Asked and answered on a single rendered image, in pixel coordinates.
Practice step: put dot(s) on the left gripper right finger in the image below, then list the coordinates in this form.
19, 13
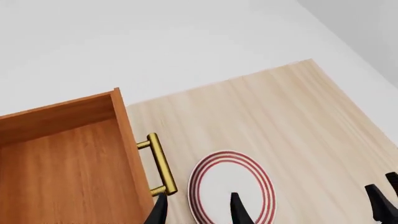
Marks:
238, 213

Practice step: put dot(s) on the white plate with red rings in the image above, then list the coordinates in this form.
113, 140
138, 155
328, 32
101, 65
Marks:
224, 177

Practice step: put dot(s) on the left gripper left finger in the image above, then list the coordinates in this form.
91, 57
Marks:
159, 212

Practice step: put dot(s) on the wooden drawer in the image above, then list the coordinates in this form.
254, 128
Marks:
71, 168

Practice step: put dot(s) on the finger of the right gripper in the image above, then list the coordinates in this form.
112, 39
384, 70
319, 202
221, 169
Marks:
383, 207
394, 180

